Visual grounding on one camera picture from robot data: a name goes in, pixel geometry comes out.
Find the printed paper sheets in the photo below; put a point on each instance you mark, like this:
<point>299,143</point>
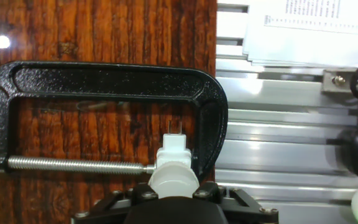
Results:
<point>306,31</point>

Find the brown wooden board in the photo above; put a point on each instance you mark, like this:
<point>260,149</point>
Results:
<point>104,31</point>

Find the black C-clamp with steel screw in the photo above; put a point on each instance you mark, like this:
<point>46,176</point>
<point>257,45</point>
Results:
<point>104,81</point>

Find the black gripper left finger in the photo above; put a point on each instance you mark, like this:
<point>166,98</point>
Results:
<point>104,208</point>

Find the white bulb socket adapter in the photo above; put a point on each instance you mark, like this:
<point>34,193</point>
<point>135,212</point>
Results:
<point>174,149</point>

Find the white light bulb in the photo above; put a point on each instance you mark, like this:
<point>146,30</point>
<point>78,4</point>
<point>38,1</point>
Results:
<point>174,180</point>

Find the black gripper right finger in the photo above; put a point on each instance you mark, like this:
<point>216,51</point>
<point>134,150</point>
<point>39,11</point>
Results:
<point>244,208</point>

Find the thin aluminium strut with bracket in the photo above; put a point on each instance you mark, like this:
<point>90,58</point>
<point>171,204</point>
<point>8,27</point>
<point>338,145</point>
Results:
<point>337,81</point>

